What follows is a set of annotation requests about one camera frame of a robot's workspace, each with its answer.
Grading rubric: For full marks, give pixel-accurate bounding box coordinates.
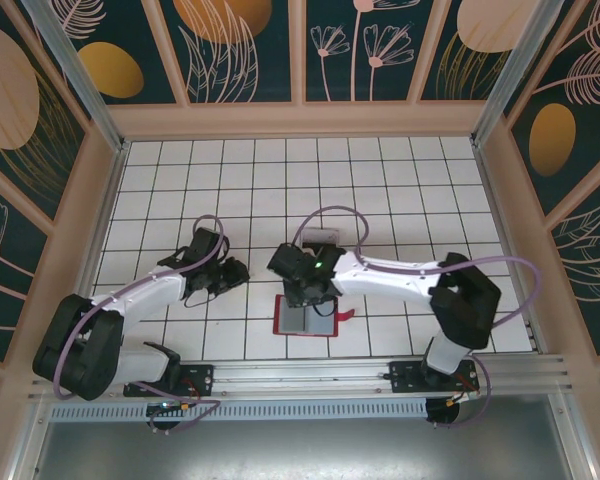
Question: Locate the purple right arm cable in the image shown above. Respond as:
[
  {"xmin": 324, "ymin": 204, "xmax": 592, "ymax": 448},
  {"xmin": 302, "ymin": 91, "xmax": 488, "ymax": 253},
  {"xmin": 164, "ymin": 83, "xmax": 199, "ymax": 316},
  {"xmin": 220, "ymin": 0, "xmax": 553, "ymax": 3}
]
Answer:
[{"xmin": 295, "ymin": 205, "xmax": 541, "ymax": 431}]

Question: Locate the red card holder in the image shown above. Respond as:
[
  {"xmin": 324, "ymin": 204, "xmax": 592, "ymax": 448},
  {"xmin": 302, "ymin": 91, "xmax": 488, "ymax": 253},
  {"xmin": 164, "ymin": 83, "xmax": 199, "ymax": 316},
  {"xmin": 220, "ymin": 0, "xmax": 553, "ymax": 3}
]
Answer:
[{"xmin": 273, "ymin": 293, "xmax": 355, "ymax": 340}]

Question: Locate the clear plastic bag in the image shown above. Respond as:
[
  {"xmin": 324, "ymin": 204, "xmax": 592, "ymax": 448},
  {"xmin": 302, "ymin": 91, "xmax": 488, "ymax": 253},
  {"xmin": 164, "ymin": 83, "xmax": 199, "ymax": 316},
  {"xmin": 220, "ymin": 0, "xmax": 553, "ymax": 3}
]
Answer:
[{"xmin": 301, "ymin": 227, "xmax": 342, "ymax": 249}]

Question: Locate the thin black left gripper cable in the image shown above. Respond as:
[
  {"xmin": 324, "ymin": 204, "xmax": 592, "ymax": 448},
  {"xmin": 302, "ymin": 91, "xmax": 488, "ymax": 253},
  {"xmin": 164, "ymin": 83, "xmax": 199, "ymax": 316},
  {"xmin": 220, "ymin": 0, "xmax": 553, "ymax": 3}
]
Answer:
[{"xmin": 183, "ymin": 287, "xmax": 221, "ymax": 307}]

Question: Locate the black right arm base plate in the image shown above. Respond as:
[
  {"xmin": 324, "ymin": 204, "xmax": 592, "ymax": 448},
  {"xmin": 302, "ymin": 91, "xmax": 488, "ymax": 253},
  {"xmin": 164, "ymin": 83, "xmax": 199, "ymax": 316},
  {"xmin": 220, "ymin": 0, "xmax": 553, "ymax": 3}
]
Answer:
[{"xmin": 388, "ymin": 359, "xmax": 481, "ymax": 395}]

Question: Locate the thin black right gripper cable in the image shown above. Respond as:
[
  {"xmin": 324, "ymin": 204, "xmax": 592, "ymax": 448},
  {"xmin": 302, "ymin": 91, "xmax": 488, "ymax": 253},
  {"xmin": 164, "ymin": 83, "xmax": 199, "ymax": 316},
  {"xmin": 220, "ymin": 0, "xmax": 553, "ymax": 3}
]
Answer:
[{"xmin": 312, "ymin": 297, "xmax": 339, "ymax": 319}]

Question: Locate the aluminium mounting rail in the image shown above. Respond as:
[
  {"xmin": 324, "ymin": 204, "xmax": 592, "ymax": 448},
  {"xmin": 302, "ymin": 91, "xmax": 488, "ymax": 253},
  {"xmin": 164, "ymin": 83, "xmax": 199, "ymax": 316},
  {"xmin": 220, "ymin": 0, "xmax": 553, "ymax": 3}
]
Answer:
[{"xmin": 29, "ymin": 353, "xmax": 574, "ymax": 400}]

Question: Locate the slotted grey cable duct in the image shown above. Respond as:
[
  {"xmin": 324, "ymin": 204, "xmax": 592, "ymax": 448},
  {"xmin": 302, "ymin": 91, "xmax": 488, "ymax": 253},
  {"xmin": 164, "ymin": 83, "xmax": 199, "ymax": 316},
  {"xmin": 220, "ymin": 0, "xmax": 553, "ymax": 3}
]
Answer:
[{"xmin": 49, "ymin": 397, "xmax": 430, "ymax": 422}]

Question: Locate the grey metal sheet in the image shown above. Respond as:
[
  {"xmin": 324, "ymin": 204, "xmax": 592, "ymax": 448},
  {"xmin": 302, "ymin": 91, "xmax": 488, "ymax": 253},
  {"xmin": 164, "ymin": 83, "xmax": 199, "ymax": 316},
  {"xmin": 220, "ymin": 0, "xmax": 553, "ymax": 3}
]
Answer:
[{"xmin": 29, "ymin": 419, "xmax": 596, "ymax": 480}]

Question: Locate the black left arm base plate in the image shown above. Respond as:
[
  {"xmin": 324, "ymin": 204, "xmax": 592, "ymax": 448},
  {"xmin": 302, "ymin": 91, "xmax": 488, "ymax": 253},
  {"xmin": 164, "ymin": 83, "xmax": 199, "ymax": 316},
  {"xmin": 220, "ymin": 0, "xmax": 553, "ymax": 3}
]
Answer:
[{"xmin": 123, "ymin": 363, "xmax": 216, "ymax": 399}]

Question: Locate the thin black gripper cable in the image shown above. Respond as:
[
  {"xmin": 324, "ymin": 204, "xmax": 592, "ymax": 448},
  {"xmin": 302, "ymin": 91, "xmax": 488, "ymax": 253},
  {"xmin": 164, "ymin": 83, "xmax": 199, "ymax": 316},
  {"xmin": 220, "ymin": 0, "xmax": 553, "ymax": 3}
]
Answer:
[
  {"xmin": 183, "ymin": 287, "xmax": 221, "ymax": 307},
  {"xmin": 312, "ymin": 297, "xmax": 339, "ymax": 319}
]

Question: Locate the aluminium frame post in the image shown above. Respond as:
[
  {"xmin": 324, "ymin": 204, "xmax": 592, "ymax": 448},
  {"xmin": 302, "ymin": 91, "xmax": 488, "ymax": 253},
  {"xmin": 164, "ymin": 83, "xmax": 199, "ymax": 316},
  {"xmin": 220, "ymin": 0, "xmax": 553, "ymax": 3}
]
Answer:
[
  {"xmin": 562, "ymin": 394, "xmax": 600, "ymax": 480},
  {"xmin": 21, "ymin": 0, "xmax": 127, "ymax": 154},
  {"xmin": 9, "ymin": 399, "xmax": 51, "ymax": 480},
  {"xmin": 472, "ymin": 0, "xmax": 567, "ymax": 147}
]

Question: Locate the black round cable port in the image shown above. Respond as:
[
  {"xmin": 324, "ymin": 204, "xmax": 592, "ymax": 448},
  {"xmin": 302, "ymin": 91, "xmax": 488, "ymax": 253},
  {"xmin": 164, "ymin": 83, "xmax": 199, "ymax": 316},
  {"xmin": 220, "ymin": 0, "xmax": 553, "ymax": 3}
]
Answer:
[
  {"xmin": 424, "ymin": 398, "xmax": 465, "ymax": 427},
  {"xmin": 147, "ymin": 413, "xmax": 181, "ymax": 434}
]

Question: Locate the white pink floral card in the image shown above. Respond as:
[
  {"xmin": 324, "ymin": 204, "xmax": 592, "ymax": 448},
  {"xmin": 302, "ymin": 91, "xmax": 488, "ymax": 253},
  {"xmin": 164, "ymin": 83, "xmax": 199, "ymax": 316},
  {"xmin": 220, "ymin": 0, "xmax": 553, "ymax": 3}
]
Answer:
[{"xmin": 303, "ymin": 228, "xmax": 340, "ymax": 245}]

